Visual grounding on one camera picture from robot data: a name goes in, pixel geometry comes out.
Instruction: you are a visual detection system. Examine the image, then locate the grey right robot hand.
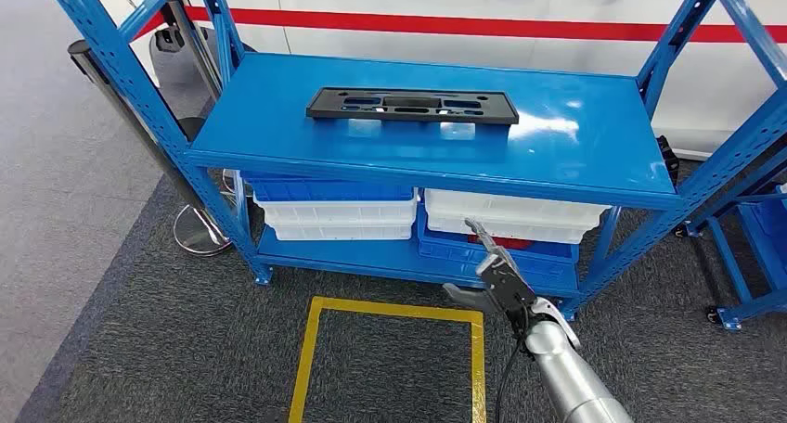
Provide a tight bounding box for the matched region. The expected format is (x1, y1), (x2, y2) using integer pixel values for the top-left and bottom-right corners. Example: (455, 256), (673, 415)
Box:
(442, 218), (539, 325)

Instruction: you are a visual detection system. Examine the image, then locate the black plastic bracket part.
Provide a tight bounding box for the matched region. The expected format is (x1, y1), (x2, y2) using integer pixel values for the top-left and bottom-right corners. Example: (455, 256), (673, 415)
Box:
(305, 86), (520, 126)

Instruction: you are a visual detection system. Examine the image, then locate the blue metal shelf rack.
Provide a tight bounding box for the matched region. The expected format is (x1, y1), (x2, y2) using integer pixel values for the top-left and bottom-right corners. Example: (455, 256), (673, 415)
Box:
(39, 0), (787, 323)
(676, 156), (787, 332)

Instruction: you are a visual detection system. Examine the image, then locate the red item in bin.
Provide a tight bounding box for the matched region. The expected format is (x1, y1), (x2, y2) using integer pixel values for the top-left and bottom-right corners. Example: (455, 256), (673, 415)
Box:
(468, 236), (533, 251)

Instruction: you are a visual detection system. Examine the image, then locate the black ribbed object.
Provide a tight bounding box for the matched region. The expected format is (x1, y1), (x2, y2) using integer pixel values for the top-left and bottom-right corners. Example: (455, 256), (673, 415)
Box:
(654, 135), (680, 188)

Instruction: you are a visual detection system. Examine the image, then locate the long red barrier belt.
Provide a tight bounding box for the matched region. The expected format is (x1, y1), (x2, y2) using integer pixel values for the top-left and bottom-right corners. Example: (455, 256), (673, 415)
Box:
(184, 5), (787, 45)

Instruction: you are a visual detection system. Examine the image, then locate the short red barrier belt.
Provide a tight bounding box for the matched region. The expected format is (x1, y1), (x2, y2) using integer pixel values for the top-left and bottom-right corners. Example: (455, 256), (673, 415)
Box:
(130, 9), (168, 43)

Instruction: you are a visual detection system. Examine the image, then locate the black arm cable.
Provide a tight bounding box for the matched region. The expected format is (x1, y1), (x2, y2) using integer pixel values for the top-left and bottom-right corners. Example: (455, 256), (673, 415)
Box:
(493, 339), (525, 423)

